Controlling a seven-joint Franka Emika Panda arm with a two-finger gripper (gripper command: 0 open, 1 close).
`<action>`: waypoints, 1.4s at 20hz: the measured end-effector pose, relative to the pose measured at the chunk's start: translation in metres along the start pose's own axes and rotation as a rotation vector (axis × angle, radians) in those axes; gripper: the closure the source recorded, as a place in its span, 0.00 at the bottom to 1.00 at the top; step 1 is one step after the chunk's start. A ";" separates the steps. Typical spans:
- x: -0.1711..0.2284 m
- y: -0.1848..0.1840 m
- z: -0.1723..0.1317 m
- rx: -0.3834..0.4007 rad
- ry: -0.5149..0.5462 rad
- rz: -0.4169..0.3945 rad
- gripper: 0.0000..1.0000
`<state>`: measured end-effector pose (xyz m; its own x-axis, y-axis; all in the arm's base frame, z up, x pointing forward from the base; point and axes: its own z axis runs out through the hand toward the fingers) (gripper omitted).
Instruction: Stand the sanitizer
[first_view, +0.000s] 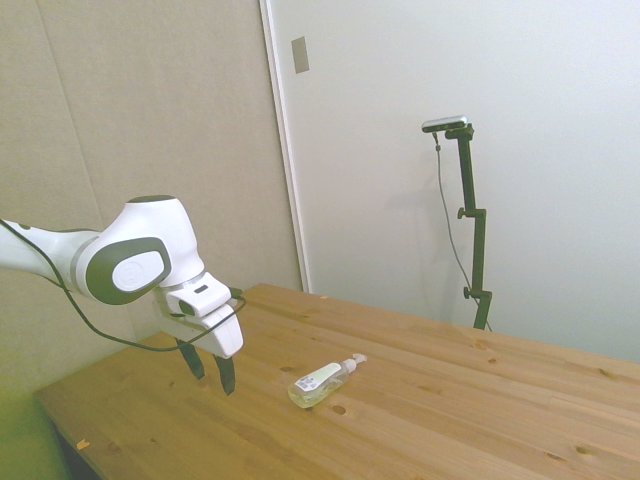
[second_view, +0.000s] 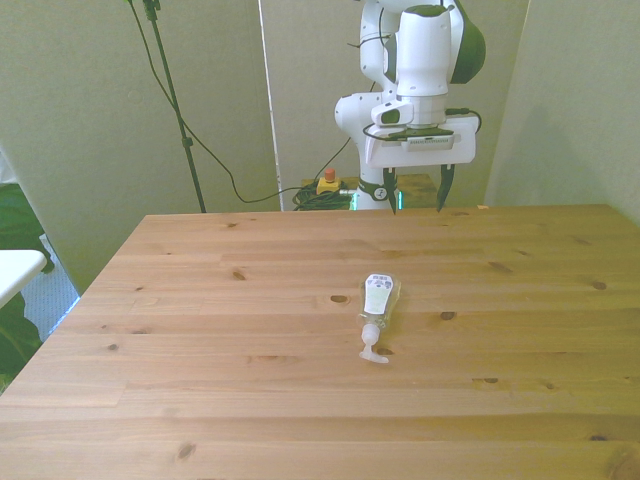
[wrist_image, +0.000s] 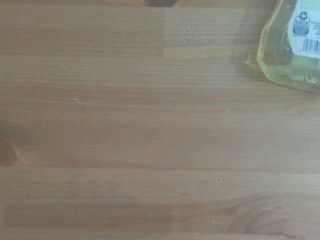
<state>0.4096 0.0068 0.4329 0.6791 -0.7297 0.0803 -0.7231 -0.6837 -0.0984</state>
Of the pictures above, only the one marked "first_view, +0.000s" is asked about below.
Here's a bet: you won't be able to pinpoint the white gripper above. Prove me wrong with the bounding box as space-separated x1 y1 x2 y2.
152 287 245 397

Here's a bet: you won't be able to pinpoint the clear sanitizer pump bottle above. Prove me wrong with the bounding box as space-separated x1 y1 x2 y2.
287 353 369 410

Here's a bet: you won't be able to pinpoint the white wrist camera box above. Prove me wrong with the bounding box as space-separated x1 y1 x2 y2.
166 279 237 318

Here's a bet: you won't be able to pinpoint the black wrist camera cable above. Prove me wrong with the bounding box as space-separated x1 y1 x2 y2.
0 218 247 353

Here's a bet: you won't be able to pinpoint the white door frame strip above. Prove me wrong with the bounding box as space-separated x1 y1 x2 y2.
258 0 313 294

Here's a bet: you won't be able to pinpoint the black jointed camera stand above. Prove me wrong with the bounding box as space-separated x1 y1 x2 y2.
443 124 494 331

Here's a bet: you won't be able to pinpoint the grey wall plate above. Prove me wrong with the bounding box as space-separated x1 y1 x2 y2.
291 35 311 75

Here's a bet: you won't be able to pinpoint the silver camera on stand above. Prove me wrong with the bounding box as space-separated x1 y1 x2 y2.
421 114 470 134

